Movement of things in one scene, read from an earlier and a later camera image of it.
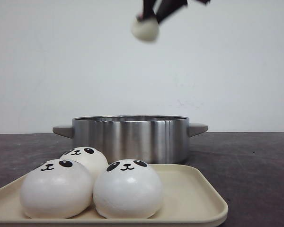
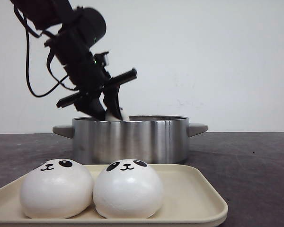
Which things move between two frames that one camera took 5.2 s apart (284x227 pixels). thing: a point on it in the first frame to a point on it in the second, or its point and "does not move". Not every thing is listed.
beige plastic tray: [192, 194] does not move
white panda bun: [128, 189] does not move
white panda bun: [57, 189] does not move
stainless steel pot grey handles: [157, 139] does not move
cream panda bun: [93, 160] to [109, 117]
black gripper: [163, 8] to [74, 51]
